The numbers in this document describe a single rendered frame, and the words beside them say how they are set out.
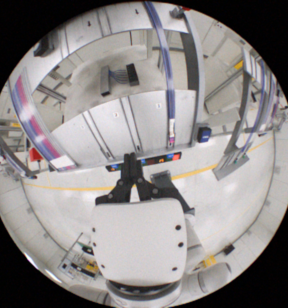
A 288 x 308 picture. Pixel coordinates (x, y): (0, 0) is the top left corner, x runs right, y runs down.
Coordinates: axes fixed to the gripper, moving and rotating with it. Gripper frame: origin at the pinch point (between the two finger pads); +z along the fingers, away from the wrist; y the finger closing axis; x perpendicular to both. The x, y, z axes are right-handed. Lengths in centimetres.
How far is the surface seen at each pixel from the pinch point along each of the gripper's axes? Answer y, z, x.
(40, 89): -50, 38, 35
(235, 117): 43.6, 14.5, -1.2
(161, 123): 7.9, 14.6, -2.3
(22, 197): -860, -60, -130
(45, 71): -19.0, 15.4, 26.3
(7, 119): -124, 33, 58
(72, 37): -8.2, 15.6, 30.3
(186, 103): 15.5, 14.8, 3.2
